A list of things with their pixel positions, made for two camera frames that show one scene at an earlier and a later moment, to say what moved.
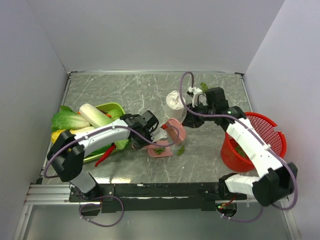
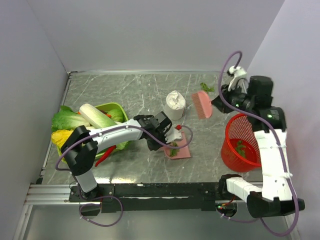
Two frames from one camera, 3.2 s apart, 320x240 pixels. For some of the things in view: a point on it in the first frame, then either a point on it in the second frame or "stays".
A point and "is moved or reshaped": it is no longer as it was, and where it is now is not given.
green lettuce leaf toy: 66,119 stays
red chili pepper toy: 108,151 stays
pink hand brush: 175,129 is moved or reshaped
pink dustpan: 168,151 is moved or reshaped
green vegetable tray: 106,108 stays
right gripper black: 191,120 to 218,102
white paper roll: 174,107 stays
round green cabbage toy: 115,113 stays
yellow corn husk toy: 55,134 stays
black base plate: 150,197 stays
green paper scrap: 159,151 to 173,152
